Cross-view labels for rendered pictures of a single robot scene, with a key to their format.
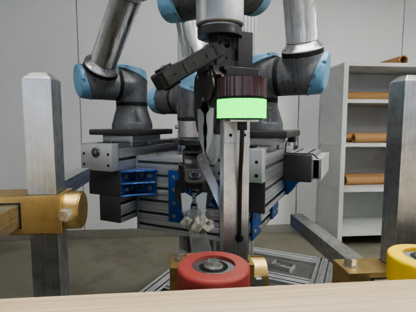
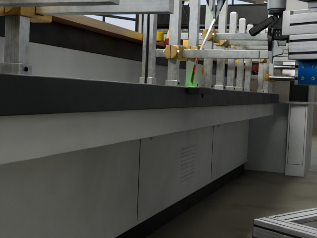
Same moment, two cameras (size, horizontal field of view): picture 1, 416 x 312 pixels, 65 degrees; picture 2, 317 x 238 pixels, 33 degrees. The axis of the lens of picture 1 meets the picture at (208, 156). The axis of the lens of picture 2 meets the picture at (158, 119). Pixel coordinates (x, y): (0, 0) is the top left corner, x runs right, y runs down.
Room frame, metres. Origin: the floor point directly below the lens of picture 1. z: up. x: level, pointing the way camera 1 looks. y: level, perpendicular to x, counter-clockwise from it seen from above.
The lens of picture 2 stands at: (1.30, -2.14, 0.68)
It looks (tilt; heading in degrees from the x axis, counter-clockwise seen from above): 3 degrees down; 115
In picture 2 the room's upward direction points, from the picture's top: 2 degrees clockwise
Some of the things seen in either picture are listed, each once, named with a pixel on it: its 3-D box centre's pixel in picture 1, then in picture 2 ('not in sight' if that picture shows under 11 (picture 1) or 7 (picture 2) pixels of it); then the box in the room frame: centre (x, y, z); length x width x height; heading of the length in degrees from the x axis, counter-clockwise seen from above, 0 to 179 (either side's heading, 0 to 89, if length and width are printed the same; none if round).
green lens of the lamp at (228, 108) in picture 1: (241, 109); not in sight; (0.40, -0.04, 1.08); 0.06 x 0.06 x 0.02
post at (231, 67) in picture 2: not in sight; (231, 55); (0.38, 0.71, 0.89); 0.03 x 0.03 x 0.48; 5
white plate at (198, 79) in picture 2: not in sight; (195, 75); (0.48, -0.06, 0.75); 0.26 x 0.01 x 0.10; 95
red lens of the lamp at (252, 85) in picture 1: (241, 88); not in sight; (0.40, -0.04, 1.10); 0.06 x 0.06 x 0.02
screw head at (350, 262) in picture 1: (350, 261); not in sight; (0.47, -0.21, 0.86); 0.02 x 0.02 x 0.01
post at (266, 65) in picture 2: not in sight; (266, 71); (0.26, 1.95, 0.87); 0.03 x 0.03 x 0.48; 5
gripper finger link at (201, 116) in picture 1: (216, 134); (220, 5); (0.55, -0.02, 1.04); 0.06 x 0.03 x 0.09; 116
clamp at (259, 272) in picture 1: (218, 275); (194, 53); (0.45, -0.01, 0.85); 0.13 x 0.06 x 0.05; 95
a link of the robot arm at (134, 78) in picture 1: (129, 84); not in sight; (1.25, 0.29, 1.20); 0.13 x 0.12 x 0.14; 132
